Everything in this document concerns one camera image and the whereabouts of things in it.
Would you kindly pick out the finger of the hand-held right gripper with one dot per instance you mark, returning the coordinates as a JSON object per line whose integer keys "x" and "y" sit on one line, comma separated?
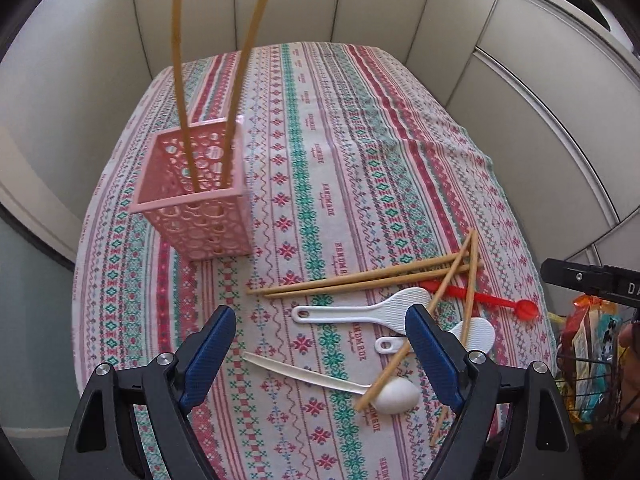
{"x": 575, "y": 275}

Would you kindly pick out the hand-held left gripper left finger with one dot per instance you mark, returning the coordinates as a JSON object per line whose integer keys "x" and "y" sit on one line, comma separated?
{"x": 210, "y": 355}

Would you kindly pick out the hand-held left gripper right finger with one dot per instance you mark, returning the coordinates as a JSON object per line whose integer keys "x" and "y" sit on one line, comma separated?
{"x": 432, "y": 360}

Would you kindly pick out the white plastic soup spoon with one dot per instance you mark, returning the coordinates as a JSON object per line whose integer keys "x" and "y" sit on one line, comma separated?
{"x": 397, "y": 396}

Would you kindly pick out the white rice paddle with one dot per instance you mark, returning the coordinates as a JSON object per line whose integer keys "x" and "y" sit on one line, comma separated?
{"x": 482, "y": 335}
{"x": 340, "y": 314}

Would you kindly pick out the red plastic spoon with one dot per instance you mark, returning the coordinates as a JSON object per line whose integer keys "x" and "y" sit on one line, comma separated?
{"x": 527, "y": 309}

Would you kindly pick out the bamboo chopstick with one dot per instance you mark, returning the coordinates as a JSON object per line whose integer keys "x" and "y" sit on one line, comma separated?
{"x": 469, "y": 285}
{"x": 365, "y": 397}
{"x": 179, "y": 70}
{"x": 250, "y": 45}
{"x": 350, "y": 275}
{"x": 350, "y": 284}

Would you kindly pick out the pink perforated plastic basket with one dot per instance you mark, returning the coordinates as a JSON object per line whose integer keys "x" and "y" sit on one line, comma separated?
{"x": 210, "y": 230}

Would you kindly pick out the person's right hand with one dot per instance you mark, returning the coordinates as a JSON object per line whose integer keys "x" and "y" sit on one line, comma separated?
{"x": 631, "y": 360}

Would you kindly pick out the patterned striped tablecloth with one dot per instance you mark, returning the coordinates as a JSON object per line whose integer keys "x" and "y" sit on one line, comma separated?
{"x": 325, "y": 160}

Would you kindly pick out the white cabinet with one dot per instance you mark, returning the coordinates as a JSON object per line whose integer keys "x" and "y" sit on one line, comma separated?
{"x": 380, "y": 5}

